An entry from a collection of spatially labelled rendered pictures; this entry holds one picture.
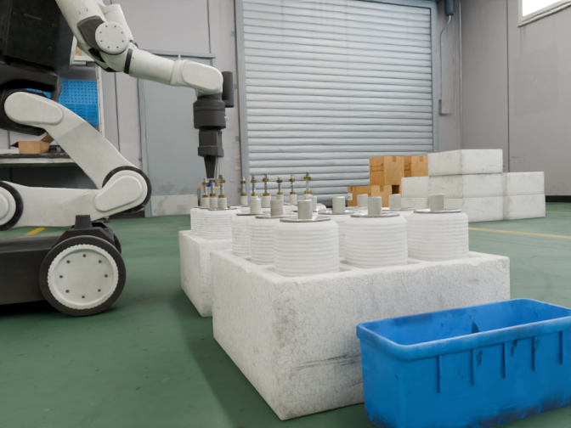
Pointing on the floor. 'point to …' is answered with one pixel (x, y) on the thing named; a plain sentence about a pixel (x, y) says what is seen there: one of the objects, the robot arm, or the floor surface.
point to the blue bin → (466, 365)
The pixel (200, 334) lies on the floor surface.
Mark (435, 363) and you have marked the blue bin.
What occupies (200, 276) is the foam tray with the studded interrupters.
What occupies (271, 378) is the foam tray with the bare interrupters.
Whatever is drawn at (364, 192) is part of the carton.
